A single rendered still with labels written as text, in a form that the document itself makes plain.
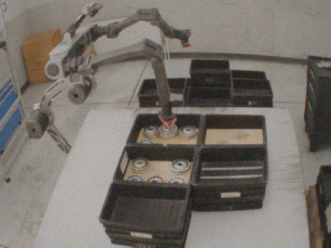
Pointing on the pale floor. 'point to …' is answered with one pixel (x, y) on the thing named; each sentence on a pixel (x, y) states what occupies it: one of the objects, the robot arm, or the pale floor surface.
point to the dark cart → (318, 102)
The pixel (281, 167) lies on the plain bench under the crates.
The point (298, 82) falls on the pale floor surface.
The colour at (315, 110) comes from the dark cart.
